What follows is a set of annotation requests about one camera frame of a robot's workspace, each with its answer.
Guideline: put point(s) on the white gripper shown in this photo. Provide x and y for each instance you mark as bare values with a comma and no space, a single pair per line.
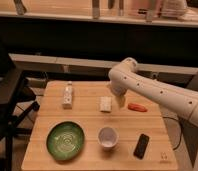
119,92

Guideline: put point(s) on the white sponge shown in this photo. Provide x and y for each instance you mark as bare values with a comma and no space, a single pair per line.
105,104

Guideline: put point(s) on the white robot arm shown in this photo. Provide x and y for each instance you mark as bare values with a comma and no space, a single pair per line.
184,102

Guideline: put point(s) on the white ceramic cup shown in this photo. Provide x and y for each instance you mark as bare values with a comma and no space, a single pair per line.
107,138

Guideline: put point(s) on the green ceramic plate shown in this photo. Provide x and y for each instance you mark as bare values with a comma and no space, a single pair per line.
65,140

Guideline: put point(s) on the orange carrot toy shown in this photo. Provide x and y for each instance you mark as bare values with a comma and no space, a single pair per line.
137,107

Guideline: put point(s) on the white plastic bottle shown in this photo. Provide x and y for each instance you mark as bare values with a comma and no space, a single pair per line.
68,96

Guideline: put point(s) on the grey long bench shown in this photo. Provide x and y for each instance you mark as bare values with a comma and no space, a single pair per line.
90,67

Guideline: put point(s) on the black office chair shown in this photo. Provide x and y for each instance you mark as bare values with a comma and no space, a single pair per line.
16,101

